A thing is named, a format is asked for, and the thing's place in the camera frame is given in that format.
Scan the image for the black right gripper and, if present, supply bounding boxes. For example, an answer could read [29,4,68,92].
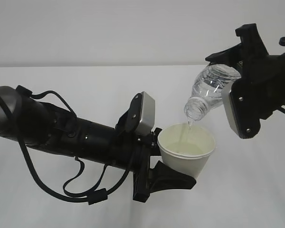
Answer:
[205,23,285,124]

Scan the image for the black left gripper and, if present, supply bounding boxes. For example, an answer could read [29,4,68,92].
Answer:
[131,127,196,202]

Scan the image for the white paper cup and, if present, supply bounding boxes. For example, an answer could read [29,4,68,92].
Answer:
[157,123,216,179]

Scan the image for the clear plastic water bottle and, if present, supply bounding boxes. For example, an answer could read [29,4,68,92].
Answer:
[184,64,241,124]

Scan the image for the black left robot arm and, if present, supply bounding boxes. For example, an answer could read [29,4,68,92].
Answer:
[0,86,196,205]

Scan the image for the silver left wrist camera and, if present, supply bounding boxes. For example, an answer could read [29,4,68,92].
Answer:
[115,91,156,136]

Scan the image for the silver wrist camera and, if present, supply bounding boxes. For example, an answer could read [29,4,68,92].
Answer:
[221,79,261,139]
[115,91,156,136]

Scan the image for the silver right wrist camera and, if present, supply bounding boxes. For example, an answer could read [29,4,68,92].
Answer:
[221,79,261,139]

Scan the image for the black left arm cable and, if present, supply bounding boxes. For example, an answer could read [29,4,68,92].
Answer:
[0,86,136,205]

